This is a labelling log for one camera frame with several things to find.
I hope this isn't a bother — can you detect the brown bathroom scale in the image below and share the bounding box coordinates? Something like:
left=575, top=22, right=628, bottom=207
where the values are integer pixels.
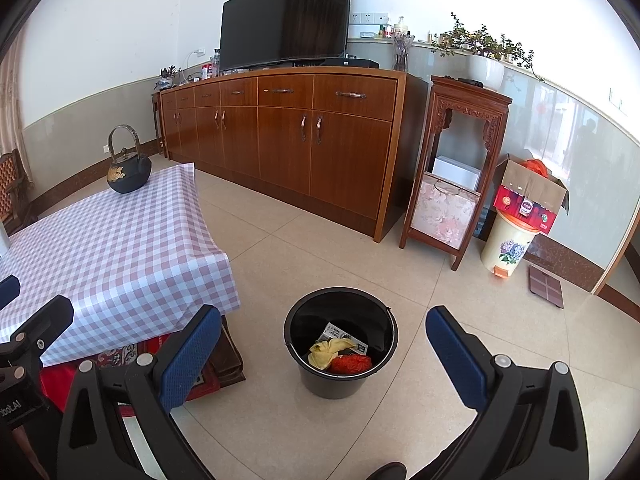
left=529, top=264, right=565, bottom=309

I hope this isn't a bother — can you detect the black iron teapot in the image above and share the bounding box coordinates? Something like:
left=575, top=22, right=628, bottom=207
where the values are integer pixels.
left=106, top=125, right=152, bottom=194

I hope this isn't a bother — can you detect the wooden sideboard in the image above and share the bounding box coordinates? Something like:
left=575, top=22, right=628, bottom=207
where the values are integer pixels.
left=159, top=71, right=430, bottom=243

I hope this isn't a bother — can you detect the floral storage box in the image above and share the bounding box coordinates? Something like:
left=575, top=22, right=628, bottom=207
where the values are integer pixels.
left=411, top=171, right=482, bottom=251

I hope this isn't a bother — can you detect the black television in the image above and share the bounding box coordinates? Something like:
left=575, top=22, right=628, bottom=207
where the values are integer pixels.
left=220, top=0, right=353, bottom=72

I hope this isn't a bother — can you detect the green white carton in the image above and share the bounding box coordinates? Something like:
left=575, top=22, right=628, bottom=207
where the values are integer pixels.
left=320, top=322, right=368, bottom=356

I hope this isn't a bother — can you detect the carved wooden stand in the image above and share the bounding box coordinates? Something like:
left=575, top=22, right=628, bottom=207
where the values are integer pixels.
left=399, top=75, right=513, bottom=272

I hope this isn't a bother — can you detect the black bucket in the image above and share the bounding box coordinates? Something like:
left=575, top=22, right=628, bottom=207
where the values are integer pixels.
left=283, top=287, right=399, bottom=401

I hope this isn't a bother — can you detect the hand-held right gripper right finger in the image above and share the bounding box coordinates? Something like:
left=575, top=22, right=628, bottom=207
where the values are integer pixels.
left=425, top=305, right=591, bottom=480

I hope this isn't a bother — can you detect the glass vase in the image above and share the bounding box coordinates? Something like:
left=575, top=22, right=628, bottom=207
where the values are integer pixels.
left=391, top=32, right=416, bottom=72

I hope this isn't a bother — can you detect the white charging cable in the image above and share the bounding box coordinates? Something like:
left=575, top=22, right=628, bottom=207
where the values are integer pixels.
left=182, top=49, right=206, bottom=81

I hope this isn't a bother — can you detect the red cloth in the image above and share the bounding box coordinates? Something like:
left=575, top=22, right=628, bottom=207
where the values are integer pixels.
left=327, top=353, right=373, bottom=376

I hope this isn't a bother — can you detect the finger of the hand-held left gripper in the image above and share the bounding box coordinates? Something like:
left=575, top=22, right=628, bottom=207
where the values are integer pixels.
left=0, top=276, right=22, bottom=311
left=0, top=294, right=75, bottom=361

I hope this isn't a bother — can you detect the floral pedal bin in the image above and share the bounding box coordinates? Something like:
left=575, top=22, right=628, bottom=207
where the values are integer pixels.
left=480, top=207, right=541, bottom=281

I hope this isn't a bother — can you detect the yellow cloth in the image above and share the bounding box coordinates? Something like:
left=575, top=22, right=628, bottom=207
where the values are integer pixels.
left=307, top=337, right=353, bottom=368

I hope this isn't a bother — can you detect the wooden sofa bench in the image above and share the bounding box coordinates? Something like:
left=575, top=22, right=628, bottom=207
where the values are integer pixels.
left=0, top=147, right=38, bottom=236

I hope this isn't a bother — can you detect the cardboard box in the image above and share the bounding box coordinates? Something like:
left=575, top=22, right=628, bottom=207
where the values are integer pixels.
left=492, top=155, right=571, bottom=235

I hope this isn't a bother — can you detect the beige curtain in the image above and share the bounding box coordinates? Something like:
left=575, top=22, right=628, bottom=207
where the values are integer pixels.
left=0, top=25, right=33, bottom=186

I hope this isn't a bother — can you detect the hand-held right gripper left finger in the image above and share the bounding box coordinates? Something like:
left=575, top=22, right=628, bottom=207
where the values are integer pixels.
left=56, top=304, right=223, bottom=480

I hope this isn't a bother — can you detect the cluster of small bottles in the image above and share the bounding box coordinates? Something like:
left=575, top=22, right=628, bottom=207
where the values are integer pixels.
left=377, top=16, right=416, bottom=40

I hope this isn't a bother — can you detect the white box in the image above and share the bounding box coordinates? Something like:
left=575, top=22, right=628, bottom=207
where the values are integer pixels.
left=432, top=156, right=482, bottom=192

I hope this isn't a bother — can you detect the trailing potted plant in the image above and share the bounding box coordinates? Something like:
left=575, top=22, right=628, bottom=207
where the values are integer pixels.
left=432, top=12, right=546, bottom=93

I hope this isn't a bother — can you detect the checkered tablecloth table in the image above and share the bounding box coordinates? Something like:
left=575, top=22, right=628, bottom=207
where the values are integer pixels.
left=0, top=162, right=242, bottom=368

